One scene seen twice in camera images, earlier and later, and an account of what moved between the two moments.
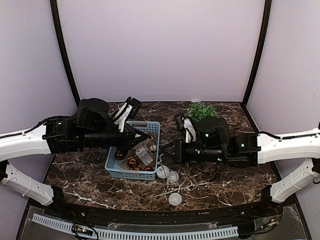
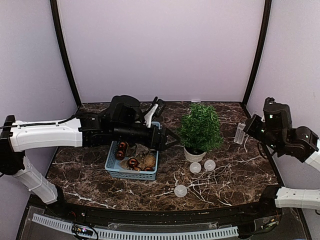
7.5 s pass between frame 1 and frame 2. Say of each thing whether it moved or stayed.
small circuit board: stayed
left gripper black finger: moved
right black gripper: moved
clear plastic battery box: moved
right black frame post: stayed
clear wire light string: moved
